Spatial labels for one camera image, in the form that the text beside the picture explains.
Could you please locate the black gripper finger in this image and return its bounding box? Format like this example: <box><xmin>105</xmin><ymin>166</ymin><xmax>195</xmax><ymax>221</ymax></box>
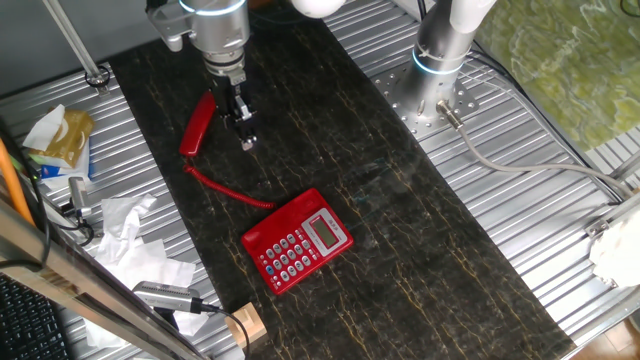
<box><xmin>238</xmin><ymin>117</ymin><xmax>259</xmax><ymax>152</ymax></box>

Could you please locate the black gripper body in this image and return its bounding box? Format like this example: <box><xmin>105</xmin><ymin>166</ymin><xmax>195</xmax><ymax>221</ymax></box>
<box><xmin>219</xmin><ymin>69</ymin><xmax>254</xmax><ymax>124</ymax></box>

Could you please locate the red telephone handset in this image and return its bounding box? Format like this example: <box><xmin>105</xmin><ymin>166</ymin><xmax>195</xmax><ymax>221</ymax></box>
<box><xmin>178</xmin><ymin>91</ymin><xmax>218</xmax><ymax>158</ymax></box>

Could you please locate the red telephone cord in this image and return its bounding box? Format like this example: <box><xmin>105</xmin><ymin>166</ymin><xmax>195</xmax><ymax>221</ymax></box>
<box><xmin>182</xmin><ymin>163</ymin><xmax>277</xmax><ymax>210</ymax></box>

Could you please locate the red telephone base with keypad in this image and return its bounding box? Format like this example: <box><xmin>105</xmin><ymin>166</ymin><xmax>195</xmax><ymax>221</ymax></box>
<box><xmin>240</xmin><ymin>187</ymin><xmax>355</xmax><ymax>296</ymax></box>

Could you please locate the yellow tissue box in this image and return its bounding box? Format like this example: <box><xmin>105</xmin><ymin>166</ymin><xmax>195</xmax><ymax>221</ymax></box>
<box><xmin>42</xmin><ymin>108</ymin><xmax>96</xmax><ymax>170</ymax></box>

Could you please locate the metal tripod pole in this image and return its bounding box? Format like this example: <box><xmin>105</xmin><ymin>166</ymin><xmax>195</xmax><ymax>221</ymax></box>
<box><xmin>42</xmin><ymin>0</ymin><xmax>112</xmax><ymax>97</ymax></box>

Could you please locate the crumpled white tissue paper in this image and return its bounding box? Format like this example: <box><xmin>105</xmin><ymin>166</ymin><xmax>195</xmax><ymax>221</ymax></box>
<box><xmin>83</xmin><ymin>193</ymin><xmax>211</xmax><ymax>350</ymax></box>

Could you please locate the blue white tissue pack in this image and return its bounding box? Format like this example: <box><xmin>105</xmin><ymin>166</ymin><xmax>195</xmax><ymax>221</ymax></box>
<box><xmin>28</xmin><ymin>139</ymin><xmax>94</xmax><ymax>191</ymax></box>

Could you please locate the white tissue sheet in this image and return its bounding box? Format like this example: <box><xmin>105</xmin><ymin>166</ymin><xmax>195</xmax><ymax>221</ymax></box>
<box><xmin>22</xmin><ymin>103</ymin><xmax>67</xmax><ymax>152</ymax></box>

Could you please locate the wooden block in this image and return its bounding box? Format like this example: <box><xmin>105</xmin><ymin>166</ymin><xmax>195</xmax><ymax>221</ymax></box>
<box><xmin>224</xmin><ymin>302</ymin><xmax>269</xmax><ymax>351</ymax></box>

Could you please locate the black marble pattern mat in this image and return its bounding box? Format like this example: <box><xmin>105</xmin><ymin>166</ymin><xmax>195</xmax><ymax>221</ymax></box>
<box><xmin>107</xmin><ymin>0</ymin><xmax>577</xmax><ymax>360</ymax></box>

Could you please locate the orange tube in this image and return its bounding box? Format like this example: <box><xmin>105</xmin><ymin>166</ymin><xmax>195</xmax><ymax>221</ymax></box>
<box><xmin>0</xmin><ymin>137</ymin><xmax>36</xmax><ymax>227</ymax></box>

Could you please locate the black keyboard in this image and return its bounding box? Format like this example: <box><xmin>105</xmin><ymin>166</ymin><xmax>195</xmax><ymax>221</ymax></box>
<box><xmin>0</xmin><ymin>273</ymin><xmax>72</xmax><ymax>360</ymax></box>

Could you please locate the green marbled mat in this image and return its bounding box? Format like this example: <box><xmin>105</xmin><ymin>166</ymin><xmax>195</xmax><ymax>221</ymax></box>
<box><xmin>474</xmin><ymin>0</ymin><xmax>640</xmax><ymax>151</ymax></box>

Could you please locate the white crumpled cloth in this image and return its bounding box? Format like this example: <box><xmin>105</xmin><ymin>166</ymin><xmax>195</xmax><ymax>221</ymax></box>
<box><xmin>588</xmin><ymin>209</ymin><xmax>640</xmax><ymax>290</ymax></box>

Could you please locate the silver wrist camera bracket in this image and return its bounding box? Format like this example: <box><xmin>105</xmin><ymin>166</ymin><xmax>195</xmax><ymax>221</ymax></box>
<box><xmin>146</xmin><ymin>0</ymin><xmax>195</xmax><ymax>53</ymax></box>

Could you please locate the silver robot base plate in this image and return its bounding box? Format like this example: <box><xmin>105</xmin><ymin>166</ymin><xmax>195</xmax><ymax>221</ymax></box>
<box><xmin>372</xmin><ymin>62</ymin><xmax>481</xmax><ymax>141</ymax></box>

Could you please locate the small silver camera device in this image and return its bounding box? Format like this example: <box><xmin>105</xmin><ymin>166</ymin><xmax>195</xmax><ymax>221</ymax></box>
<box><xmin>67</xmin><ymin>176</ymin><xmax>95</xmax><ymax>220</ymax></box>

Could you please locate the black camera cable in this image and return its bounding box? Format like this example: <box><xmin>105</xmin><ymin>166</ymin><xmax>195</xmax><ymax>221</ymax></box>
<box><xmin>199</xmin><ymin>302</ymin><xmax>251</xmax><ymax>354</ymax></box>

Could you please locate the silver ribbed camera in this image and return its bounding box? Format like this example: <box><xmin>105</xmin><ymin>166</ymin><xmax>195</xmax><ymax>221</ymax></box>
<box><xmin>132</xmin><ymin>280</ymin><xmax>205</xmax><ymax>315</ymax></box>

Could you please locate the metal frame bar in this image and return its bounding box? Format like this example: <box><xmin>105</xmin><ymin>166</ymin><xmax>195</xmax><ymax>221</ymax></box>
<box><xmin>0</xmin><ymin>197</ymin><xmax>211</xmax><ymax>360</ymax></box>

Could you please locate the black hanging cable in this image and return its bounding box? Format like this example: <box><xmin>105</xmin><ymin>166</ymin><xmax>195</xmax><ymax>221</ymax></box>
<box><xmin>0</xmin><ymin>117</ymin><xmax>52</xmax><ymax>274</ymax></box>

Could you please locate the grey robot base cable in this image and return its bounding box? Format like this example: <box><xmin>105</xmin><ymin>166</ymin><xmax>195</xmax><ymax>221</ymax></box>
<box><xmin>435</xmin><ymin>99</ymin><xmax>635</xmax><ymax>200</ymax></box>

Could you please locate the metal corner bracket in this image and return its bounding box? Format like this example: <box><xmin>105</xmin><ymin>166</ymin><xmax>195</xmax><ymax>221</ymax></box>
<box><xmin>583</xmin><ymin>217</ymin><xmax>612</xmax><ymax>240</ymax></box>

